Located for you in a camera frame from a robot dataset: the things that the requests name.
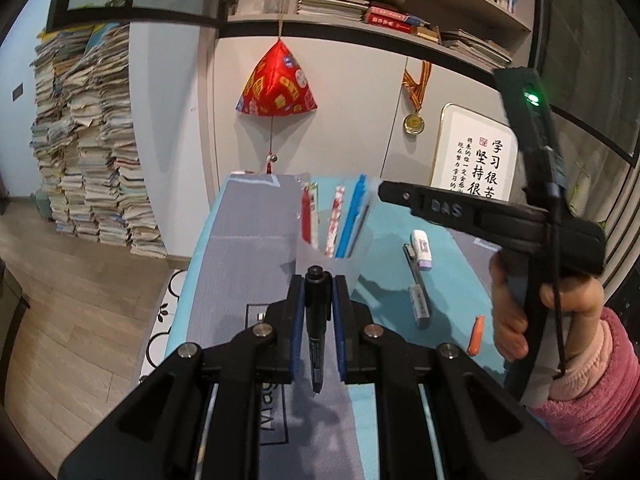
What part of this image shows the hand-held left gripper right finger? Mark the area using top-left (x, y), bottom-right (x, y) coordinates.
top-left (332, 274), bottom-right (584, 480)

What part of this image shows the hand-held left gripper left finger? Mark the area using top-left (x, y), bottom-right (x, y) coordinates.
top-left (57, 274), bottom-right (307, 480)

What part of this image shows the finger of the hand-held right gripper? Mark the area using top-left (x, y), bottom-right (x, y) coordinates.
top-left (378, 179), bottom-right (532, 256)

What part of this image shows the black pen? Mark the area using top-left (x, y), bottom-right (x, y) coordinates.
top-left (305, 266), bottom-right (334, 399)

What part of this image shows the translucent plastic cup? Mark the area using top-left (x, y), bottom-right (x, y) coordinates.
top-left (295, 172), bottom-right (384, 294)

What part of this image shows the blue pen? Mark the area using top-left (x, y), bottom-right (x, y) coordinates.
top-left (334, 174), bottom-right (369, 260)

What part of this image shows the white patterned pen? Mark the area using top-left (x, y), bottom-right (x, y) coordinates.
top-left (324, 185), bottom-right (346, 260)

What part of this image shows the green pen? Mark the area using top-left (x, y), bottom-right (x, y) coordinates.
top-left (309, 183), bottom-right (321, 251)

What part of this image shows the red pen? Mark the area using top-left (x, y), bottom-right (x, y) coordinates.
top-left (301, 184), bottom-right (312, 244)

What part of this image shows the person's right forearm pink sleeve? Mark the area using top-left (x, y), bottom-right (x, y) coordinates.
top-left (526, 307), bottom-right (640, 472)

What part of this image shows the person's right hand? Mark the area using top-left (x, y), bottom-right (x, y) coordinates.
top-left (490, 249), bottom-right (606, 362)

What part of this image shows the white eraser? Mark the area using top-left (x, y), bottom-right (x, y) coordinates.
top-left (410, 229), bottom-right (434, 272)

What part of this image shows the framed calligraphy sign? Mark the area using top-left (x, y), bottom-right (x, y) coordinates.
top-left (429, 103), bottom-right (522, 204)

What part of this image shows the grey marker pen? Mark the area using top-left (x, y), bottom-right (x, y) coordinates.
top-left (403, 243), bottom-right (432, 330)

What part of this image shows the grey and teal desk mat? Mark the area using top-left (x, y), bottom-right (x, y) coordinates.
top-left (185, 172), bottom-right (512, 480)

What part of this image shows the gold medal with striped ribbon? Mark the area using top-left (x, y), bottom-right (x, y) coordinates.
top-left (402, 59), bottom-right (432, 136)

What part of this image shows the stack of worn notebooks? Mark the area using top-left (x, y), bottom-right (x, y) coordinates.
top-left (439, 28), bottom-right (514, 69)

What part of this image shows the white rug with black circles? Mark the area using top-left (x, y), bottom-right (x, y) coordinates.
top-left (139, 268), bottom-right (190, 387)

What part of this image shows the stack of red books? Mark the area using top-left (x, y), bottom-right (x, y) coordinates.
top-left (362, 5), bottom-right (419, 36)

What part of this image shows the red pyramid hanging ornament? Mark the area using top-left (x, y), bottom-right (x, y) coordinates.
top-left (235, 7), bottom-right (319, 176)

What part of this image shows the tall stack of papers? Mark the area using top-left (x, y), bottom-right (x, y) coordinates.
top-left (30, 22), bottom-right (169, 261)

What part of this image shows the grey wall bookshelf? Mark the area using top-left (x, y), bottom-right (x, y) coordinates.
top-left (215, 0), bottom-right (537, 87)

